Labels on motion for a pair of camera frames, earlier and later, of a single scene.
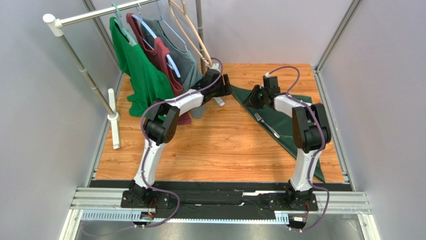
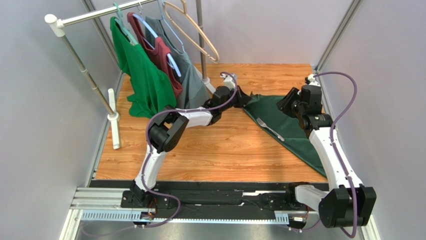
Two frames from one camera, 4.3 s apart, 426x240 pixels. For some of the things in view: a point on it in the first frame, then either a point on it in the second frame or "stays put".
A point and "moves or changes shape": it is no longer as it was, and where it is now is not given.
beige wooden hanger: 210,64 -> 184,10
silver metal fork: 258,117 moves or changes shape
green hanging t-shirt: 149,83 stays put
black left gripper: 226,90 -> 243,99
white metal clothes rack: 60,22 stays put
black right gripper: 256,96 -> 287,103
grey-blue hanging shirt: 190,73 stays put
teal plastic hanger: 128,36 stays put
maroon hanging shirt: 159,49 stays put
